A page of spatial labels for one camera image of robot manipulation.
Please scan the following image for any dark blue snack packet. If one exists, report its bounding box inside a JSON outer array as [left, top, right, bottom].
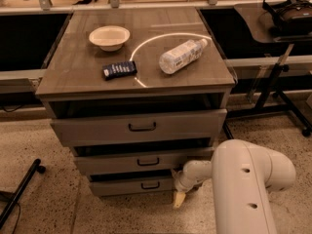
[[102, 61, 137, 80]]

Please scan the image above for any grey drawer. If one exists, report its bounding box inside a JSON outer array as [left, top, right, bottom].
[[74, 147, 214, 176], [51, 109, 227, 147], [90, 176, 174, 197]]

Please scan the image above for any black stand leg with wheel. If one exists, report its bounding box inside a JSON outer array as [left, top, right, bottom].
[[0, 159, 46, 229]]

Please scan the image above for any dark side table on stand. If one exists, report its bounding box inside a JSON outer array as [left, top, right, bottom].
[[227, 4, 312, 137]]

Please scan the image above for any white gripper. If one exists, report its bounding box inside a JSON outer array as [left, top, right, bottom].
[[172, 170, 197, 209]]

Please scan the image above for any black VR headset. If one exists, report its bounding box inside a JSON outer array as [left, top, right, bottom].
[[262, 0, 312, 35]]

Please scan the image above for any white paper bowl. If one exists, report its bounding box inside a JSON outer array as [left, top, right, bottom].
[[89, 25, 130, 52]]

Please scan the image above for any grey wooden drawer cabinet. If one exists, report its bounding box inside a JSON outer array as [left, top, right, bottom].
[[36, 8, 235, 189]]

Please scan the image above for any clear plastic water bottle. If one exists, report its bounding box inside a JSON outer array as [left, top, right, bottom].
[[159, 39, 208, 75]]

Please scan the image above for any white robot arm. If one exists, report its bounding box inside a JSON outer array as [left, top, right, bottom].
[[173, 139, 296, 234]]

